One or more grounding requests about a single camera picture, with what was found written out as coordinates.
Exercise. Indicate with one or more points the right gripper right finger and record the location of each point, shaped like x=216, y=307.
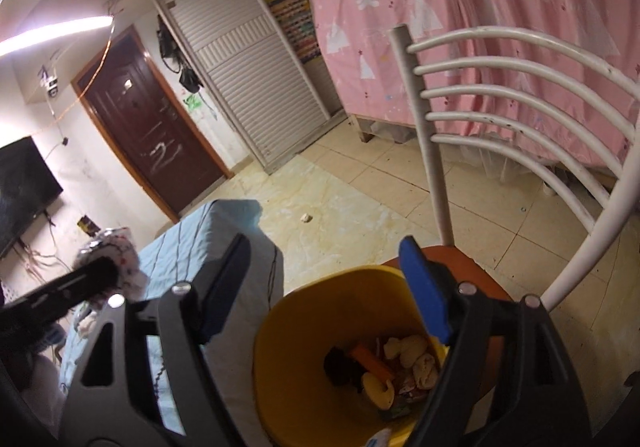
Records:
x=538, y=400

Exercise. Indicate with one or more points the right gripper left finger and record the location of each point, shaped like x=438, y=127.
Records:
x=111, y=401

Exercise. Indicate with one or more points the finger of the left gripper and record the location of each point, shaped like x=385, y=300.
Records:
x=50, y=302

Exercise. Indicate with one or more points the white patterned cloth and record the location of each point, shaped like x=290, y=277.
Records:
x=116, y=245

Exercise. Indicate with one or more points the orange rectangular box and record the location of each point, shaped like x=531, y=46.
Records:
x=371, y=363

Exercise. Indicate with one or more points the yellow plastic trash bin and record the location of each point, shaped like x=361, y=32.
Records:
x=307, y=388

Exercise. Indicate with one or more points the white metal chair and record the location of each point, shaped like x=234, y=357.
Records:
x=596, y=227

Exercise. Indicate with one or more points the light blue bed sheet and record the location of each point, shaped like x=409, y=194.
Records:
x=228, y=354

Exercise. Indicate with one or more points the dark brown door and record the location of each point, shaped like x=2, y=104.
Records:
x=141, y=119

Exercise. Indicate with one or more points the fluorescent ceiling light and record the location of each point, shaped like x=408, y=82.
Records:
x=53, y=31

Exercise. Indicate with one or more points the black bags on hook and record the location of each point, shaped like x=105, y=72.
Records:
x=174, y=60

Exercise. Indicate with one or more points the white slatted wardrobe door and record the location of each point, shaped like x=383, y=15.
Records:
x=241, y=54

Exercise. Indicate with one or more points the pink tree-print curtain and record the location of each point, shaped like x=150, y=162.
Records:
x=353, y=36

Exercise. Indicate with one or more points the black wall television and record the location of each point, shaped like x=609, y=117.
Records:
x=27, y=189

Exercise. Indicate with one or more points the white security camera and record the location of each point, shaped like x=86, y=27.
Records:
x=49, y=82

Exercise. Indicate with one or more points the colourful wall chart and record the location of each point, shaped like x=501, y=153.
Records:
x=296, y=21

